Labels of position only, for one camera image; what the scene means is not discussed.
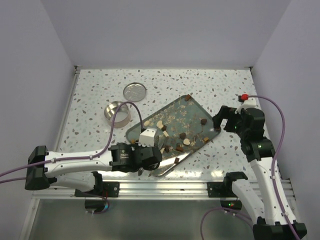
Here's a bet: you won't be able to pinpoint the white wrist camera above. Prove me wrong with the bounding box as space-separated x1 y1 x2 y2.
138 128 158 147
235 94 257 114

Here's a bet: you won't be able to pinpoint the dark heart chocolate right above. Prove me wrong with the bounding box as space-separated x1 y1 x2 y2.
200 119 207 125

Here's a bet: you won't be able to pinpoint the round metal tin lid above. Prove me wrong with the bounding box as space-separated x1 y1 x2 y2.
123 82 147 102

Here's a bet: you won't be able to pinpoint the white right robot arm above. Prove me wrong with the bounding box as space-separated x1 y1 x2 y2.
212 106 307 240

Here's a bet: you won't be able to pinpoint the metal serving tongs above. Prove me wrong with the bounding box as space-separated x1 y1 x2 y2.
138 135 163 175

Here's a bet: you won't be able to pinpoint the round metal tin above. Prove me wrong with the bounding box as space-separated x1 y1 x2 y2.
104 101 131 128

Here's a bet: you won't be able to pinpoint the dark cup chocolate lower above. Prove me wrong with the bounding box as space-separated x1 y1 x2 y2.
164 145 170 153

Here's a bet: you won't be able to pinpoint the brown cube chocolate bottom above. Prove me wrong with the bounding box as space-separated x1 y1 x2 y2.
174 157 180 164

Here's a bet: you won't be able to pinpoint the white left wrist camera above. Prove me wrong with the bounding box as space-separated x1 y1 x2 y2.
138 128 158 147

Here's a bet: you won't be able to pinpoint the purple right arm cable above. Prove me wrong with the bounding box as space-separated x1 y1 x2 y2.
199 94 303 240

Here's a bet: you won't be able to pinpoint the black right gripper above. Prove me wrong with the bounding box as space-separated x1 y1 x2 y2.
212 105 249 139

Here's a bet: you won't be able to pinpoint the blossom pattern teal tray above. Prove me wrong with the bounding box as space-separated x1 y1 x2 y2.
125 94 222 178

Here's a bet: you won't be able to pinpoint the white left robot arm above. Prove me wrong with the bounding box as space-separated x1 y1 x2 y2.
24 143 162 197

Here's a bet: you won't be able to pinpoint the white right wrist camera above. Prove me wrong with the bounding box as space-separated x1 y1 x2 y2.
235 94 257 114

